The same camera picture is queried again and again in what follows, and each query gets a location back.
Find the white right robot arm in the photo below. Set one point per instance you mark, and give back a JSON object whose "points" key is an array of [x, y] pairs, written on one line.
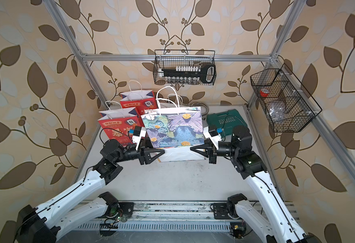
{"points": [[277, 225]]}

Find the white Happy Every Day bag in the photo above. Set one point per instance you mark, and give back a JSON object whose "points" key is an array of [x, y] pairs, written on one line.
{"points": [[180, 152]]}

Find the floral painted paper bag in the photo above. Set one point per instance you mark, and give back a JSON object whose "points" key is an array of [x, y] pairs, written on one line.
{"points": [[156, 127]]}

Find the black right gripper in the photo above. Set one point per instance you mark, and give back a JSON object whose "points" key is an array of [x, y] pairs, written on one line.
{"points": [[209, 147]]}

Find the black wire basket right wall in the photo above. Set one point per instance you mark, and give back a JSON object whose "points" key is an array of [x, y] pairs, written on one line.
{"points": [[301, 107]]}

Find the red paper bag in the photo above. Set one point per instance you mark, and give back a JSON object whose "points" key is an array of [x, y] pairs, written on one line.
{"points": [[117, 121], [141, 99]]}

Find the red paper bag rear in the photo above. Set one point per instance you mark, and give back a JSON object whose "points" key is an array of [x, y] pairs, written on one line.
{"points": [[141, 99]]}

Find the clear plastic bag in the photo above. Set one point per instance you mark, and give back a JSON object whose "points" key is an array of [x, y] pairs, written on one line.
{"points": [[277, 110]]}

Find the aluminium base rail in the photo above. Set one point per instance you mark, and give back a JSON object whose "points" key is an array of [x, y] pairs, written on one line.
{"points": [[180, 216]]}

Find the red tape roll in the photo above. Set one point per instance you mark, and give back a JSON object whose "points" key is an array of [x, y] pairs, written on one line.
{"points": [[264, 92]]}

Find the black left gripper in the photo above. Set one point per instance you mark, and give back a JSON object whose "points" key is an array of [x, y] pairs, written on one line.
{"points": [[147, 161]]}

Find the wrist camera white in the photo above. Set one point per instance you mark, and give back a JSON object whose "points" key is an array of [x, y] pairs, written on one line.
{"points": [[137, 135], [214, 134]]}

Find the black socket set holder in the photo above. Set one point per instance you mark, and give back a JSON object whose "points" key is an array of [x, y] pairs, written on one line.
{"points": [[202, 74]]}

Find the black wire basket back wall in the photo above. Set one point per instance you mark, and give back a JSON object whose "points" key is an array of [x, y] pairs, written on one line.
{"points": [[171, 58]]}

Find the red paper bag front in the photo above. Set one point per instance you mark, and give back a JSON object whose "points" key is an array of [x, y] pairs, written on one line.
{"points": [[117, 121]]}

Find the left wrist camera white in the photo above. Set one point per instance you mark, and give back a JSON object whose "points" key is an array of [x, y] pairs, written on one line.
{"points": [[137, 135]]}

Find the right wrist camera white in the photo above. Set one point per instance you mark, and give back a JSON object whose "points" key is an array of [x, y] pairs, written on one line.
{"points": [[214, 134]]}

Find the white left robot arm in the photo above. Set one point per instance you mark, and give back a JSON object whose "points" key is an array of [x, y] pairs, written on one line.
{"points": [[51, 220]]}

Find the green plastic tool case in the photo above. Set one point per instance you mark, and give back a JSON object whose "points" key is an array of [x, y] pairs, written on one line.
{"points": [[226, 120]]}

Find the black wire basket wall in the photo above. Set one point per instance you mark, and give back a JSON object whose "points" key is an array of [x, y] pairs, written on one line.
{"points": [[301, 107], [171, 58]]}

